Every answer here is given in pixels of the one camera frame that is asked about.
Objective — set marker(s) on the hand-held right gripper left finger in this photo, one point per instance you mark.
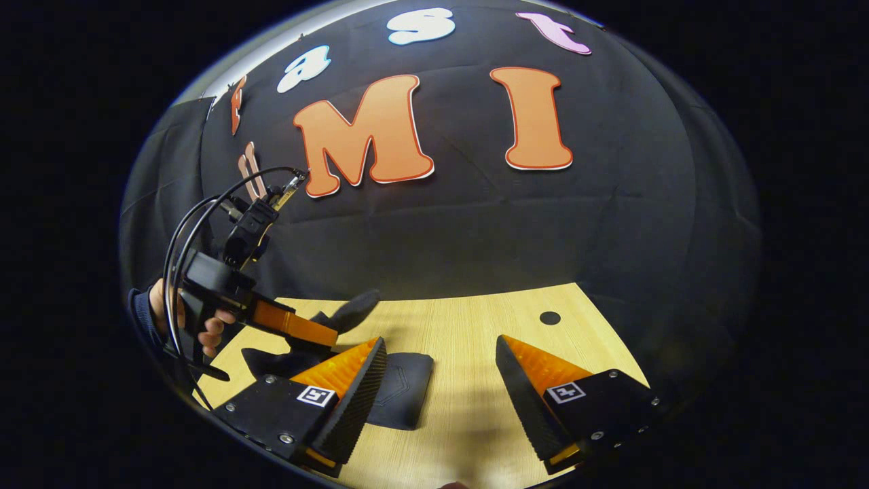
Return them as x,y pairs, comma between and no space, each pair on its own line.
356,407

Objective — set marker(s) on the dark grey jeans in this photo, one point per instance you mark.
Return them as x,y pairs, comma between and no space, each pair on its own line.
400,390

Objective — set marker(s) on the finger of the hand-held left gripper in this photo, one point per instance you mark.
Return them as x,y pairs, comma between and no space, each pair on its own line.
299,327

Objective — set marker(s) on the black backdrop cloth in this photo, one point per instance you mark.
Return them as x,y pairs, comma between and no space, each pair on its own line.
543,231

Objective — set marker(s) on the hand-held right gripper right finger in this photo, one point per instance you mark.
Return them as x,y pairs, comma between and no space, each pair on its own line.
526,407

